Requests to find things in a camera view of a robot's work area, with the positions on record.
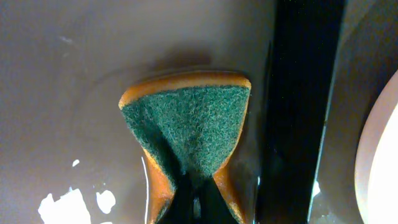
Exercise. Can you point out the green and orange sponge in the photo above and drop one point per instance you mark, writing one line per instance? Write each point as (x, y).
(188, 124)

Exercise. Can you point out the white plate with red blob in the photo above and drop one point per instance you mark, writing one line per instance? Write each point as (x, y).
(375, 170)

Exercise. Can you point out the small black sponge tray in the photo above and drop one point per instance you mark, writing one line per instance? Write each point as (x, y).
(66, 153)

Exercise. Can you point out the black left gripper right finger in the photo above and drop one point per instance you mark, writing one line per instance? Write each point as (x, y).
(213, 207)

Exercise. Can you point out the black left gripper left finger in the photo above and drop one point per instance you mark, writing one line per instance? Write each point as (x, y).
(181, 207)

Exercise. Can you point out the large brown serving tray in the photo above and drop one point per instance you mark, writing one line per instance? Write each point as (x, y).
(366, 60)

